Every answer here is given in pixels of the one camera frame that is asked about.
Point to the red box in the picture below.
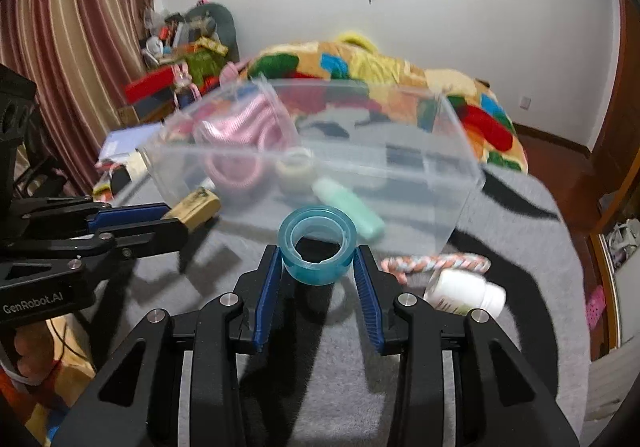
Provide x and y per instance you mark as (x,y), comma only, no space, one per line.
(150,83)

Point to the white shoes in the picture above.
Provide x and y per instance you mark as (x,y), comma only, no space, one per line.
(625,242)

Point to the green plastic bottle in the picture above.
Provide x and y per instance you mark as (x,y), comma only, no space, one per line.
(352,209)

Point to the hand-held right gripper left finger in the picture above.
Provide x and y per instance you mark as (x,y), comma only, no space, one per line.
(267,297)

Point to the tan wooden block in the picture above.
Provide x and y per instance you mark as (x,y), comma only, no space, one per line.
(197,209)

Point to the striped pink curtain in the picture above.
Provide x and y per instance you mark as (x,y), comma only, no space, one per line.
(75,52)

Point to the clear plastic storage box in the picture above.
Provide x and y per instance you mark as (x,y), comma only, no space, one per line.
(415,207)

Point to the wooden door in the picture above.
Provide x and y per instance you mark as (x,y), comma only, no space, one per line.
(617,127)

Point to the pink water bottle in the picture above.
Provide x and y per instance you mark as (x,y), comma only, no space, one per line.
(185,89)

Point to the person's left hand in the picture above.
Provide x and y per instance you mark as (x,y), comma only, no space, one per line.
(32,352)

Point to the pink slipper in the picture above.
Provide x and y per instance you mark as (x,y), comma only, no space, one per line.
(595,304)

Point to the beige tape roll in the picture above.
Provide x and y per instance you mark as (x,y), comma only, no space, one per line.
(296,174)

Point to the blue tape roll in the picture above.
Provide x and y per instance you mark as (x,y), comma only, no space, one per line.
(300,272)

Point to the grey-green chair back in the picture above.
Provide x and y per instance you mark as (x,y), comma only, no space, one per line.
(222,24)

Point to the grey blanket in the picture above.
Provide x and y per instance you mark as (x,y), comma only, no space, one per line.
(500,277)

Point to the white pill bottle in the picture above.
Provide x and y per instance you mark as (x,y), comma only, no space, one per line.
(460,294)

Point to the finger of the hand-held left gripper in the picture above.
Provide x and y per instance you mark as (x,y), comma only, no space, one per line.
(130,216)
(150,239)

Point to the pink coiled hair band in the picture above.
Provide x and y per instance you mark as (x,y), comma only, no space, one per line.
(235,177)

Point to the colourful patchwork blanket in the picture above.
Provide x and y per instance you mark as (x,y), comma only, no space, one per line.
(400,77)

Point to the pink striped cloth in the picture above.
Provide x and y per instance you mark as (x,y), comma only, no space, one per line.
(240,124)

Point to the white wall socket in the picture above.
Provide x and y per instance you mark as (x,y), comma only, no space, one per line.
(525,103)

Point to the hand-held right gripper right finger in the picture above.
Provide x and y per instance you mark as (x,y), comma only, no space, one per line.
(367,299)

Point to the light purple notebook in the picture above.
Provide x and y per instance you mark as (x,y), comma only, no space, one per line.
(130,139)

